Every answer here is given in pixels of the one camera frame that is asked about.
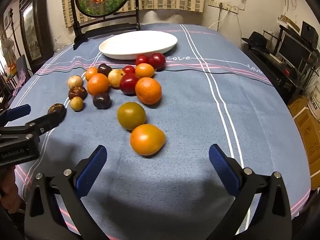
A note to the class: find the dark framed painting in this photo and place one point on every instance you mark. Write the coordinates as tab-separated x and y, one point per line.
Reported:
30	27

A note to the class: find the white oval plate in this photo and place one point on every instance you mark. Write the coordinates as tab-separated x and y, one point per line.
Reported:
135	43

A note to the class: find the black hat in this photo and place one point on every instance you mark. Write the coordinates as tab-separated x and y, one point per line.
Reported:
257	40

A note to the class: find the small mandarin orange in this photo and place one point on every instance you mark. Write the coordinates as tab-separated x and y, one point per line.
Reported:
91	73

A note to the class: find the green yellow tomato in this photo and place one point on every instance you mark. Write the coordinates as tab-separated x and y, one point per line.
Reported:
131	115

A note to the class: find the small orange tomato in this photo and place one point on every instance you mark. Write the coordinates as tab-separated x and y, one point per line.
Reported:
144	70

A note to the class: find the large orange tomato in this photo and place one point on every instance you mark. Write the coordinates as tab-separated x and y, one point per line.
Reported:
147	139

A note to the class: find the brown wrinkled jujube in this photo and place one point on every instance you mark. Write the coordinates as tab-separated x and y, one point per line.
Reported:
77	92
56	108

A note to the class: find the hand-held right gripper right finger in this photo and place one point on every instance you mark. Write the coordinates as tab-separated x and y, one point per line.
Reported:
222	171

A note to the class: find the cardboard box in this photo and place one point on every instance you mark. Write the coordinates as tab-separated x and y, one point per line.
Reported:
307	130

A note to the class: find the small beige longan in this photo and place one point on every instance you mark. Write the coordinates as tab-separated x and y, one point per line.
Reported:
76	103

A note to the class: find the dark red plum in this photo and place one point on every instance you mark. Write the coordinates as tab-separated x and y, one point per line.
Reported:
157	60
128	83

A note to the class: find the red cherry tomato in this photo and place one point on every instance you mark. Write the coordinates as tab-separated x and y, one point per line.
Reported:
128	69
141	59

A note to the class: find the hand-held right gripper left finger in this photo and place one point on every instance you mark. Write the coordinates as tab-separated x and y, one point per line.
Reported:
92	171

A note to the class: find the black speaker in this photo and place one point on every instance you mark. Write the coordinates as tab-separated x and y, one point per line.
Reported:
308	32

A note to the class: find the blue plaid tablecloth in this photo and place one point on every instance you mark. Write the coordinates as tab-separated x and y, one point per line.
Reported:
190	120

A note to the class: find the white electric fan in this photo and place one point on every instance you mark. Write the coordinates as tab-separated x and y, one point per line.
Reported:
7	48

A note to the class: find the white wall socket strip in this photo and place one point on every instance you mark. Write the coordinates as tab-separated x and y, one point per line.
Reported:
229	7

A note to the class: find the white plastic bucket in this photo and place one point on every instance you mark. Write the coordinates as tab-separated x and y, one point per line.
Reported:
315	100

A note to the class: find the black metal desk rack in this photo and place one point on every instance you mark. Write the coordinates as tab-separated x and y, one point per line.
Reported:
275	75

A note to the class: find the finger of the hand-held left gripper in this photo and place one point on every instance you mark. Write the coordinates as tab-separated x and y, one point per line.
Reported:
53	118
17	112

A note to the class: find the computer monitor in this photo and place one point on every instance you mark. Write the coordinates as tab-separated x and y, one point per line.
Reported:
293	51

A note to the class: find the white wall socket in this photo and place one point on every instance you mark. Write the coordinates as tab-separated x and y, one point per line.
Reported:
213	2

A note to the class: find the person's left hand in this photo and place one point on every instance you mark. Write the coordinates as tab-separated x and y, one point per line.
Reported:
10	192

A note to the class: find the black chair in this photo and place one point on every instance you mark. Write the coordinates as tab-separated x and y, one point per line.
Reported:
105	2

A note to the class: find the dark purple round fruit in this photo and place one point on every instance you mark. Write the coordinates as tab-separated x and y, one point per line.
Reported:
104	69
102	100

